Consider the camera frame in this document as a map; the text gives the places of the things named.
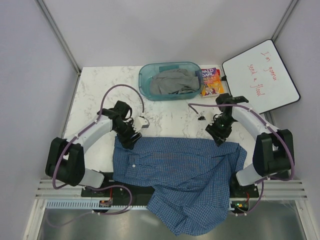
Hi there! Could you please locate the white slotted cable duct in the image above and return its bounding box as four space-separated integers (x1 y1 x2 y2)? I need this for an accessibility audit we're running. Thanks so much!
46 197 251 210

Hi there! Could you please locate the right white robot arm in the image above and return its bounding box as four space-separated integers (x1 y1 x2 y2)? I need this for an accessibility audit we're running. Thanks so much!
205 93 295 197

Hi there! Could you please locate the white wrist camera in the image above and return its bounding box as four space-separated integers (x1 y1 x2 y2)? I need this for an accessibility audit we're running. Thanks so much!
132 116 150 132
197 115 206 121

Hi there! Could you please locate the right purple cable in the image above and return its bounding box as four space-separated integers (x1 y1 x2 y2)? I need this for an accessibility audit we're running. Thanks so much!
187 102 297 217

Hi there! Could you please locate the purple cable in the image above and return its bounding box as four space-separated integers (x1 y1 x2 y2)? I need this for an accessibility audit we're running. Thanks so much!
46 84 146 227
187 102 297 217

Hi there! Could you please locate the whiteboard with red writing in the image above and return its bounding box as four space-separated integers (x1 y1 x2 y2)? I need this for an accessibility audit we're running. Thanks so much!
221 39 301 114

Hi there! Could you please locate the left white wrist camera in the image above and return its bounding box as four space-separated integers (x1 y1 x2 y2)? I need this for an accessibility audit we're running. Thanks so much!
132 116 150 132

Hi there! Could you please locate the blue checkered long sleeve shirt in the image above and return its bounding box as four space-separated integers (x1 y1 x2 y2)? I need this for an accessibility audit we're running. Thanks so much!
113 137 247 236

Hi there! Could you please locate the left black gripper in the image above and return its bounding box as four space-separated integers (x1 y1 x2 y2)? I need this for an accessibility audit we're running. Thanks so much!
113 119 142 150

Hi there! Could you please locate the Roald Dahl book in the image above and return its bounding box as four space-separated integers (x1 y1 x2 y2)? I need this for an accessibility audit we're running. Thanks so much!
195 67 226 98

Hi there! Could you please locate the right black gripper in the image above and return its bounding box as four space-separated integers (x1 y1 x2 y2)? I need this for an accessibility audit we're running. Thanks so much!
205 114 235 147

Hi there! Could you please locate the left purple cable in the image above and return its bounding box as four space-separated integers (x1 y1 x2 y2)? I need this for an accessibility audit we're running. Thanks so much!
46 84 146 227

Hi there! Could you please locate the teal plastic bin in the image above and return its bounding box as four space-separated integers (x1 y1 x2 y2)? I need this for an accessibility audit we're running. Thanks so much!
138 61 204 101

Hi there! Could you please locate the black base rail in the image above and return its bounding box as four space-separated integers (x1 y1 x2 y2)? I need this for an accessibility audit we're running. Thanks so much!
79 171 259 208

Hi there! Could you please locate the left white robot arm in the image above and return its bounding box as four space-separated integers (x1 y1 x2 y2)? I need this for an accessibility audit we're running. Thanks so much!
45 101 150 197

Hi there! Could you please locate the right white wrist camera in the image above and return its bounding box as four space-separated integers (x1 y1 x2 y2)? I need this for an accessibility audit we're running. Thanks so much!
197 115 206 121

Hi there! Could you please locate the grey shirt in bin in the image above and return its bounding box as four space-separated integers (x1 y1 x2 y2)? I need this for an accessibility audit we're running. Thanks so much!
149 68 200 95

